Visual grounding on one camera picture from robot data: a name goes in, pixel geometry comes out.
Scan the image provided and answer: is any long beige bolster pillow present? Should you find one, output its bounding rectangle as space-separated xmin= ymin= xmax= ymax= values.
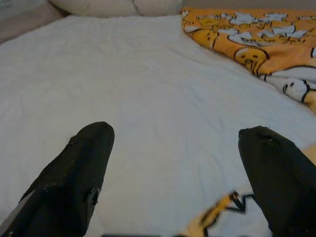
xmin=47 ymin=0 xmax=139 ymax=18

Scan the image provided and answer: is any white sheet mattress bed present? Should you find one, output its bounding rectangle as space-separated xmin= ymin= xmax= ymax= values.
xmin=0 ymin=14 xmax=316 ymax=237

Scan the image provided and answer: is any grey padded headboard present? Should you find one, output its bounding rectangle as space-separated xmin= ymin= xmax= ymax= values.
xmin=0 ymin=0 xmax=68 ymax=44

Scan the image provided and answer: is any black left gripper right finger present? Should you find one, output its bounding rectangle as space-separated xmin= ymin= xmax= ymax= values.
xmin=237 ymin=125 xmax=316 ymax=237

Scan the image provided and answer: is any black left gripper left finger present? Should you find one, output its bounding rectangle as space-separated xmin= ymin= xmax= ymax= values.
xmin=0 ymin=120 xmax=116 ymax=237

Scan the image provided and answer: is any yellow cartoon print blanket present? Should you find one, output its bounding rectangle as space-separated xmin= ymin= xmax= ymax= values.
xmin=179 ymin=6 xmax=316 ymax=237

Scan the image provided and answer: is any small beige pillow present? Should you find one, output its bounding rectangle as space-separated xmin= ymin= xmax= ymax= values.
xmin=132 ymin=0 xmax=184 ymax=16

